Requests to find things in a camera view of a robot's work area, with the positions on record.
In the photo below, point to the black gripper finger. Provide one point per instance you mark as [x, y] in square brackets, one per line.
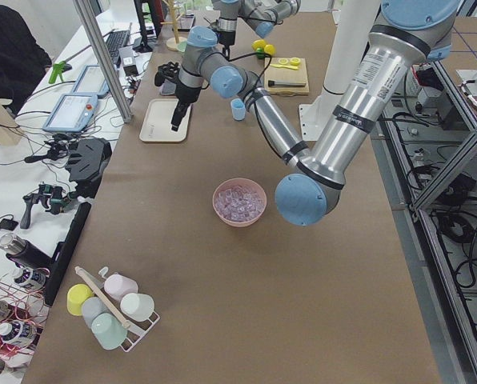
[176, 118]
[182, 112]

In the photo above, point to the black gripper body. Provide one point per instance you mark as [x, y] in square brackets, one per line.
[184, 93]

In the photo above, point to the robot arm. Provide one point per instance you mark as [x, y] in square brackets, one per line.
[261, 19]
[404, 33]

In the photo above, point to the light blue plastic cup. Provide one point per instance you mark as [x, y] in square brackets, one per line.
[238, 109]

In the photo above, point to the pile of clear ice cubes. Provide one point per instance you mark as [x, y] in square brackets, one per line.
[239, 203]

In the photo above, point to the pink cup on rack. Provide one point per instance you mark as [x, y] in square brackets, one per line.
[118, 286]

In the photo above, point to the white cup on rack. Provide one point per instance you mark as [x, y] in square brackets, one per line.
[137, 306]

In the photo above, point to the yellow cup on rack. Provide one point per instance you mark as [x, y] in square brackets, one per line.
[76, 296]

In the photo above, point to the grey cup on rack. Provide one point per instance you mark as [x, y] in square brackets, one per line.
[91, 309]

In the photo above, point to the mint cup on rack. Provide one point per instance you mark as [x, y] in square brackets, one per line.
[109, 331]

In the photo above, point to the grey folded cloth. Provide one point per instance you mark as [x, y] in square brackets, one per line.
[168, 88]

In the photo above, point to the cream rabbit tray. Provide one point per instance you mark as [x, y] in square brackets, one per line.
[156, 126]

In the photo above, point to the mint green bowl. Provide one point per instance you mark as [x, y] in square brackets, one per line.
[181, 47]

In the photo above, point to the wooden mug tree stand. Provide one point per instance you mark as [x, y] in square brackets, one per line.
[177, 40]

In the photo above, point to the steel muddler black tip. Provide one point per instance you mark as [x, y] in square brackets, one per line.
[278, 83]

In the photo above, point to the green lime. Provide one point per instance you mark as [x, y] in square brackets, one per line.
[259, 55]

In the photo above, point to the wooden cutting board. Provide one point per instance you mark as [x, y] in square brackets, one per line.
[286, 75]

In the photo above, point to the black keyboard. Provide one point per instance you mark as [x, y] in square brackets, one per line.
[116, 40]

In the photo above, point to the yellow lemon upper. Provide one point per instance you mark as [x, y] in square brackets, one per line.
[258, 44]

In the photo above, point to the yellow lemon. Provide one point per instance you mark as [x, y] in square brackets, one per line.
[258, 44]
[269, 49]

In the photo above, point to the blue teach pendant far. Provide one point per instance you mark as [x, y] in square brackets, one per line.
[91, 80]

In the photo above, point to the blue teach pendant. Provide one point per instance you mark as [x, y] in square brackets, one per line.
[91, 80]
[72, 113]

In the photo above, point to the yellow lemon lower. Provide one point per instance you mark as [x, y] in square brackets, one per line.
[269, 49]

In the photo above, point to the black plastic case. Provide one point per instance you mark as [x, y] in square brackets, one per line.
[86, 163]

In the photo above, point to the blue teach pendant near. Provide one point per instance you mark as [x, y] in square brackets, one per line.
[72, 113]

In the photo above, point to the pink bowl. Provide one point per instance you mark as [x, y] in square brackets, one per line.
[244, 182]

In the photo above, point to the yellow plastic knife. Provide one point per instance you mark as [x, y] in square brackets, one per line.
[284, 66]

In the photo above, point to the green clamp tool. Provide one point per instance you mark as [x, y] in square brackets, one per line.
[58, 69]

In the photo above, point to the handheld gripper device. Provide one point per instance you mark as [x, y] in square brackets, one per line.
[52, 198]

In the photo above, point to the seated person in black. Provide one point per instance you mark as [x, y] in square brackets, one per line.
[23, 63]

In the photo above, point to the black thermos bottle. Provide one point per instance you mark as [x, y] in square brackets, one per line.
[23, 252]

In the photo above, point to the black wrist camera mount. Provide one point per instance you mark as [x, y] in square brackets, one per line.
[167, 72]

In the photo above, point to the aluminium frame post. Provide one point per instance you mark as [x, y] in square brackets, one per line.
[98, 45]

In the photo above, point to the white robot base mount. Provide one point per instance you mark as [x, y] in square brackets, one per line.
[350, 43]

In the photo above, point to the white wire cup rack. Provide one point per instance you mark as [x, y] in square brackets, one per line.
[136, 331]

